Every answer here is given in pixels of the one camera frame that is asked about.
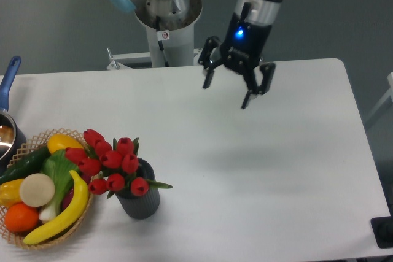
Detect woven wicker basket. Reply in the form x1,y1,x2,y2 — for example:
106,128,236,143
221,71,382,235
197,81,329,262
1,128,94,250

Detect dark green cucumber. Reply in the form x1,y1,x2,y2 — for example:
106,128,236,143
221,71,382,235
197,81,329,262
1,145,50,184

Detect yellow squash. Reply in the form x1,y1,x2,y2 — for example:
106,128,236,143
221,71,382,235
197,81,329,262
47,133,83,154

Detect orange fruit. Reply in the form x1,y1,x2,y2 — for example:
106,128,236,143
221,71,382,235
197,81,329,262
4,202,39,233

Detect blue handled saucepan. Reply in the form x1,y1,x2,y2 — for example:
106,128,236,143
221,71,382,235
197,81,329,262
1,56,26,174

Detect yellow banana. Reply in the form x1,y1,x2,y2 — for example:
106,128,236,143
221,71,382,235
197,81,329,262
23,170,89,245

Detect yellow bell pepper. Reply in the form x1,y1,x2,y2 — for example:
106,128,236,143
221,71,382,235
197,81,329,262
0,179,24,207

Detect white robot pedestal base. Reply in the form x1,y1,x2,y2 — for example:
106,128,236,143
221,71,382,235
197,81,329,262
108,0,203,69

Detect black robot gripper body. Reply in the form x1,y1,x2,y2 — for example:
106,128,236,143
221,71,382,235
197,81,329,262
220,13,272,75

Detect black device at table edge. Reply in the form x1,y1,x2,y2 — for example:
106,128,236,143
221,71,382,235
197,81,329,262
370,216,392,249

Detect green bok choy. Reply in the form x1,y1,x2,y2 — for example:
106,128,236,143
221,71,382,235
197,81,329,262
39,150,79,223

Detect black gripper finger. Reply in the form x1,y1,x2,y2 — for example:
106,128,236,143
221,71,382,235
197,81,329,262
198,36,223,89
241,62,276,109

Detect dark grey ribbed vase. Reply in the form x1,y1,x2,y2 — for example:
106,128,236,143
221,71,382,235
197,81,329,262
115,158,160,220

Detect purple red vegetable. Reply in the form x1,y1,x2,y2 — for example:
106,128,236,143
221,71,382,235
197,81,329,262
61,174,91,211

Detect beige round disc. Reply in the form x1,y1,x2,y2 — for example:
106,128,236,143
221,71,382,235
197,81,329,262
19,173,55,207

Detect white furniture frame right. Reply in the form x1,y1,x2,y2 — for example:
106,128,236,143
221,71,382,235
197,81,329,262
364,73,392,130

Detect red tulip bouquet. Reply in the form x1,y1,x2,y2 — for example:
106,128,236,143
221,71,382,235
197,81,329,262
65,129,173,198

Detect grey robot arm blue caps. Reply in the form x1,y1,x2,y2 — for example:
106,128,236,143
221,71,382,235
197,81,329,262
110,0,282,107

